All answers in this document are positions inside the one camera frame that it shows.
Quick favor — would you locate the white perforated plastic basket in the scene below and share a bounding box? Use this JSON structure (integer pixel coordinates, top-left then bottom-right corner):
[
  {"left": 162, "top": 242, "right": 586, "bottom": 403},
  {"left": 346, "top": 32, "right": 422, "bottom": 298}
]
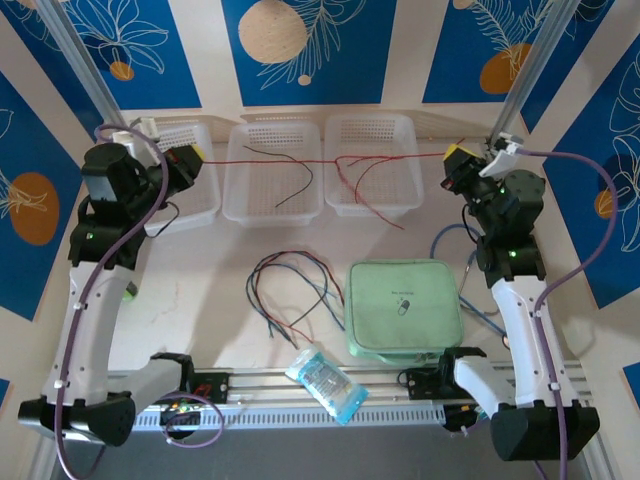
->
[
  {"left": 222, "top": 121, "right": 324, "bottom": 229},
  {"left": 127, "top": 121, "right": 222, "bottom": 239},
  {"left": 323, "top": 114, "right": 426, "bottom": 220}
]

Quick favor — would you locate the blue stethoscope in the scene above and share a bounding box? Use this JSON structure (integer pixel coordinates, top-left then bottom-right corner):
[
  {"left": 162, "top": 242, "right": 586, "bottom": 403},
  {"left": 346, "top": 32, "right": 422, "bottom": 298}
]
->
[{"left": 431, "top": 223, "right": 511, "bottom": 351}]

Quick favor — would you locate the green zip pouch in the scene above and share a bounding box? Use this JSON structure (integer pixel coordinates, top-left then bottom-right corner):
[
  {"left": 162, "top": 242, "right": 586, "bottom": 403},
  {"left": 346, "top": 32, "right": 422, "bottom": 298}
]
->
[{"left": 347, "top": 258, "right": 465, "bottom": 369}]

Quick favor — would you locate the small black controller board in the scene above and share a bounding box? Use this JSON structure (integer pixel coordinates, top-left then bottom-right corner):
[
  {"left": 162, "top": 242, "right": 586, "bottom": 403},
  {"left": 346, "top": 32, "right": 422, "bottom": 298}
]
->
[
  {"left": 443, "top": 402, "right": 494, "bottom": 437},
  {"left": 159, "top": 397, "right": 207, "bottom": 429}
]

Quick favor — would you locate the clear blue plastic packet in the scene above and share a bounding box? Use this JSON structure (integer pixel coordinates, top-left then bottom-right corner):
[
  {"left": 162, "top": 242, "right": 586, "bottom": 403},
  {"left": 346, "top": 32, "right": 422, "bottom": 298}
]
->
[{"left": 284, "top": 342, "right": 370, "bottom": 427}]

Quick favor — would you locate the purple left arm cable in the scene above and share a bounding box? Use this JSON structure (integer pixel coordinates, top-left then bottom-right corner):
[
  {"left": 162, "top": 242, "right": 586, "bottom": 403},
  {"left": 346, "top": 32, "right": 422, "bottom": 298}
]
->
[{"left": 52, "top": 124, "right": 225, "bottom": 480}]

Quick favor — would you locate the aluminium frame post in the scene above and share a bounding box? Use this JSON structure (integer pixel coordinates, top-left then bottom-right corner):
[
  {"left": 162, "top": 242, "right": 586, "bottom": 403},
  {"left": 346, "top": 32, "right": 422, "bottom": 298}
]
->
[
  {"left": 34, "top": 0, "right": 124, "bottom": 114},
  {"left": 492, "top": 0, "right": 579, "bottom": 146}
]

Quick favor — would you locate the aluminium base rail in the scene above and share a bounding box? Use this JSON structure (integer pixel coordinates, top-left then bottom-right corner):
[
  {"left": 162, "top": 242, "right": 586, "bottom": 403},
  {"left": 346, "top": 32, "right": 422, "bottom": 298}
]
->
[{"left": 107, "top": 364, "right": 586, "bottom": 409}]

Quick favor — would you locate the grey slotted cable duct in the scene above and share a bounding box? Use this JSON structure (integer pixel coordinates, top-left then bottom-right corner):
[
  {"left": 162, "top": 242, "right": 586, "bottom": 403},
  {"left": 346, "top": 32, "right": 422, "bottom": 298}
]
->
[{"left": 132, "top": 403, "right": 447, "bottom": 432}]

